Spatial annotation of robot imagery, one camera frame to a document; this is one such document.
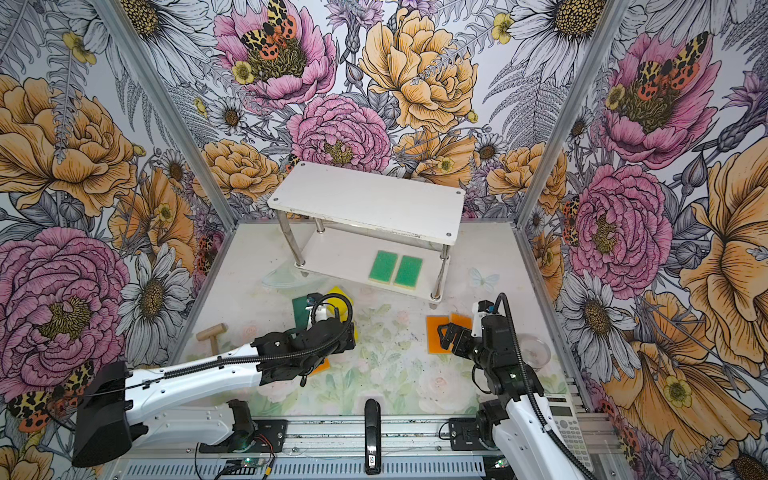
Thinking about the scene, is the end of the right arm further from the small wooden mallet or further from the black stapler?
the small wooden mallet

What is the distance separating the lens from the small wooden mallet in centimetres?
91

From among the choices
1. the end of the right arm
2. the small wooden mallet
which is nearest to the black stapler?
the end of the right arm
